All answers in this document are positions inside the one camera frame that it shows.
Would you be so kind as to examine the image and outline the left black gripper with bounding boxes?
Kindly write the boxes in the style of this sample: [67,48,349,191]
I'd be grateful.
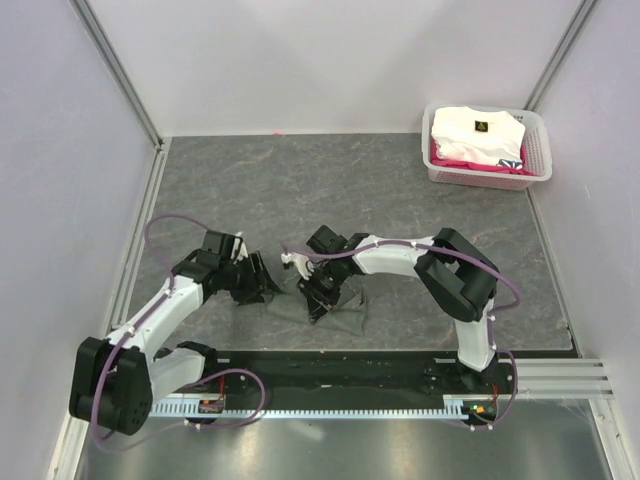
[219,252,280,307]

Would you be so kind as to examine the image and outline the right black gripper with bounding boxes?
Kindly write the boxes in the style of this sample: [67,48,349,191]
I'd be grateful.
[296,261,345,326]

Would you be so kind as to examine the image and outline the grey cloth napkin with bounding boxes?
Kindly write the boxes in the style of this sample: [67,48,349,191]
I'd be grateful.
[267,278,368,336]

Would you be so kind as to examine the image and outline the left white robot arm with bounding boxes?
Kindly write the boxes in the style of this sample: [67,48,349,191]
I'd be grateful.
[69,231,280,435]

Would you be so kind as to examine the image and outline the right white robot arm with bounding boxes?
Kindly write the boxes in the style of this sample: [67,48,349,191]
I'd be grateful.
[281,225,498,394]

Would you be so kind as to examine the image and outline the pink folded cloth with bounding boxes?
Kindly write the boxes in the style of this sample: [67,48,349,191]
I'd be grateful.
[430,141,534,176]

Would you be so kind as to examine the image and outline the white plastic basket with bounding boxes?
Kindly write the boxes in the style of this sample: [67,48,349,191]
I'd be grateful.
[421,104,552,191]

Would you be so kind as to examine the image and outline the white folded shirt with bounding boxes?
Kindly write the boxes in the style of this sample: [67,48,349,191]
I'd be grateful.
[431,106,526,170]

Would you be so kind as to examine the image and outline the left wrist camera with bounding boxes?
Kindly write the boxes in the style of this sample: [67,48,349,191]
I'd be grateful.
[231,231,249,263]

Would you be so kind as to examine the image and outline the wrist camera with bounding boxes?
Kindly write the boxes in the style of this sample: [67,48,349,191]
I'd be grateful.
[280,252,315,281]
[231,231,249,263]

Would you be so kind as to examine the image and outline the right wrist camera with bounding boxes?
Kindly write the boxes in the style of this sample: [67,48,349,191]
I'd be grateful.
[280,252,315,281]

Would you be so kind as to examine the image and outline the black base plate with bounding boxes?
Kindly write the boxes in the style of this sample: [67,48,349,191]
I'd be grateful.
[204,350,515,401]

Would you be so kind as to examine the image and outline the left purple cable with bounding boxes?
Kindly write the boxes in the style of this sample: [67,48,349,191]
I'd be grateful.
[89,214,269,454]

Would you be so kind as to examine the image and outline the purple cable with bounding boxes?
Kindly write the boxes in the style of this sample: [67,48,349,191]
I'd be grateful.
[89,214,269,454]
[280,238,521,434]

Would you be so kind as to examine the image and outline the light blue cable duct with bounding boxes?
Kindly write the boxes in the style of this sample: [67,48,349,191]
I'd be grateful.
[150,390,494,421]

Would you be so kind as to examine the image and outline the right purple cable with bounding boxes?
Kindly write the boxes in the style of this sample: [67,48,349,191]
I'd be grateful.
[280,238,521,434]

